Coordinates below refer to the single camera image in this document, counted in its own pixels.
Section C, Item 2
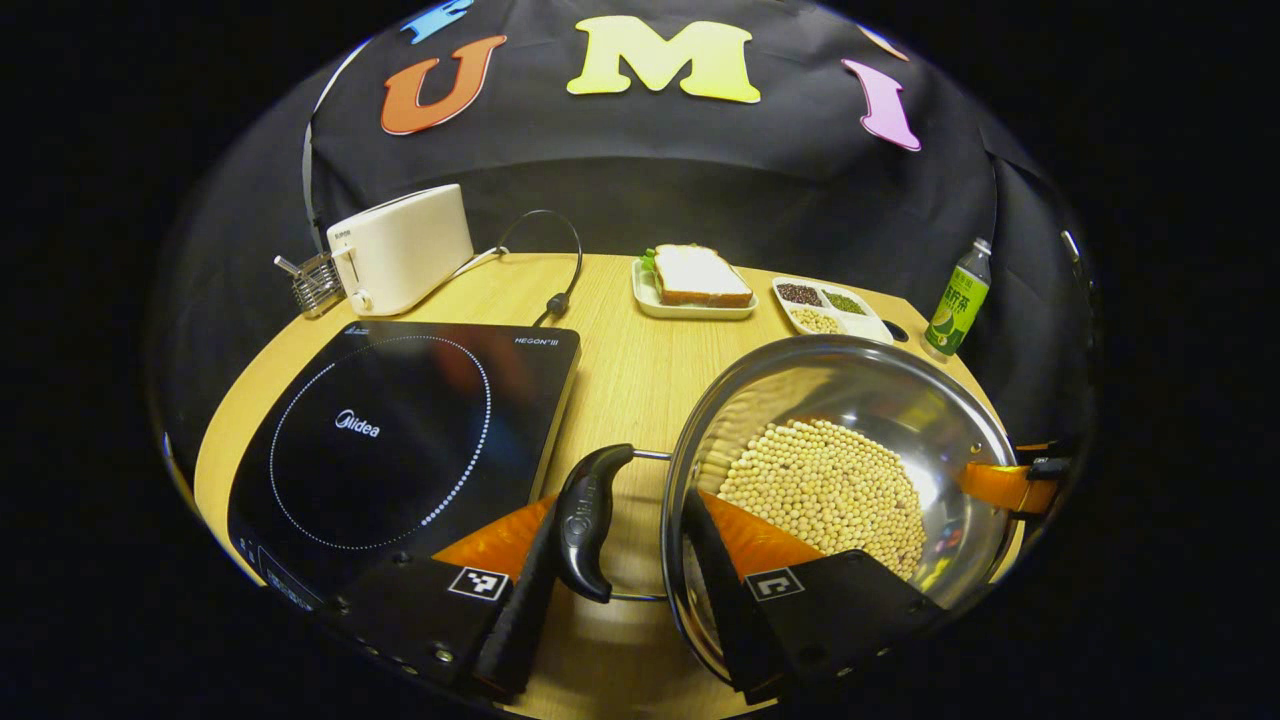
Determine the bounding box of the white toaster cord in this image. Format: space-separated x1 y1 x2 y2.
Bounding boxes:
430 245 507 294

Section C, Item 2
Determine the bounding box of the steel pot with black handle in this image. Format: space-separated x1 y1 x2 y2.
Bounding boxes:
555 334 1022 693

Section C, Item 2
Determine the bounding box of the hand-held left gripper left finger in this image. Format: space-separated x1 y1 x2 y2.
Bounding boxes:
320 495 563 701

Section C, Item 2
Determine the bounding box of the black power cable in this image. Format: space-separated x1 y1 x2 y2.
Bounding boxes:
496 208 585 329

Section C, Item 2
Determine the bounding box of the white rectangular plate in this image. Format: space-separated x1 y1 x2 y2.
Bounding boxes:
631 255 760 322

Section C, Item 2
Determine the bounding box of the sandwich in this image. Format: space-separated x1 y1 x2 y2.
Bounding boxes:
640 243 755 309

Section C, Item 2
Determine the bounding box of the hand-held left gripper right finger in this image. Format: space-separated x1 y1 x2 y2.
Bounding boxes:
680 487 947 706

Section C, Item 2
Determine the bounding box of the white toaster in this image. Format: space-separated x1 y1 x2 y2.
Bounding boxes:
326 183 477 319

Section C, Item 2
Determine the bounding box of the white divided grain tray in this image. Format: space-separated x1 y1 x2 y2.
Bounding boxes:
771 276 896 345

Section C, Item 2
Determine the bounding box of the green label drink bottle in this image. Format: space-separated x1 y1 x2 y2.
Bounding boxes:
920 237 994 362

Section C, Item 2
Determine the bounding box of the black induction cooktop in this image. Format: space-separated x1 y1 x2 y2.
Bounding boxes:
226 320 584 614

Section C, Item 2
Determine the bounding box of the pile of soybeans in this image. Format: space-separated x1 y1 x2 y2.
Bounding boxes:
714 417 930 584

